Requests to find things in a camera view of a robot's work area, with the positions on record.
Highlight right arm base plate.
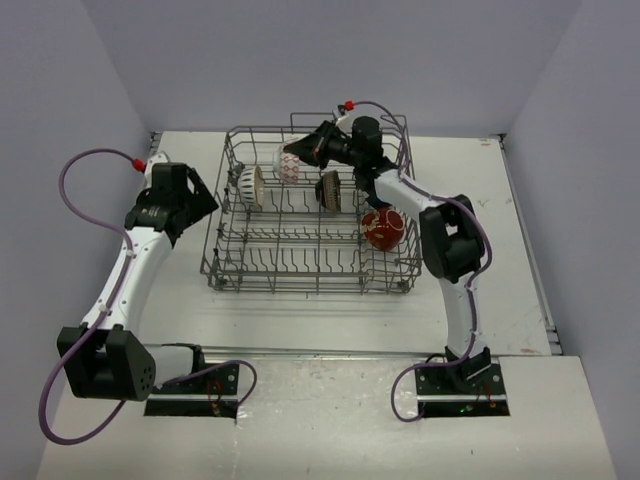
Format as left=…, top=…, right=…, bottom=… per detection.
left=414, top=360, right=511, bottom=419

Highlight white bowl teal stripes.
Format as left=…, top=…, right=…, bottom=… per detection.
left=237, top=165, right=264, bottom=207

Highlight red diamond pattern bowl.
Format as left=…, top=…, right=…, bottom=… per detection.
left=272, top=142, right=300, bottom=185

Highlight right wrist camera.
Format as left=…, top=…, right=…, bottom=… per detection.
left=332, top=104, right=355, bottom=133

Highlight grey wire dish rack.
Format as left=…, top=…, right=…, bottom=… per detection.
left=200, top=112, right=422, bottom=294

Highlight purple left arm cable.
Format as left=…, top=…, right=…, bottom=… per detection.
left=38, top=148, right=259, bottom=443

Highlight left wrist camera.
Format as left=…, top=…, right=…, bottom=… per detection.
left=131, top=152, right=171, bottom=176

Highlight black gold patterned bowl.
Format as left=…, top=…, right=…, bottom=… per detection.
left=315, top=170, right=341, bottom=212

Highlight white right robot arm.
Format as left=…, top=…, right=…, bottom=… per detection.
left=281, top=116, right=492, bottom=394

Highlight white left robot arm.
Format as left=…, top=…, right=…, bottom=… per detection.
left=57, top=153, right=218, bottom=401

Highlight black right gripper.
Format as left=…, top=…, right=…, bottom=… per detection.
left=285, top=120, right=364, bottom=171

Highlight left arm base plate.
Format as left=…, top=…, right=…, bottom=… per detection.
left=144, top=364, right=240, bottom=419

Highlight red floral bowl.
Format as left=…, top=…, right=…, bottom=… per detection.
left=361, top=207, right=405, bottom=252

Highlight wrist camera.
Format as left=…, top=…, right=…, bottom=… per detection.
left=131, top=152, right=171, bottom=176
left=332, top=104, right=355, bottom=133

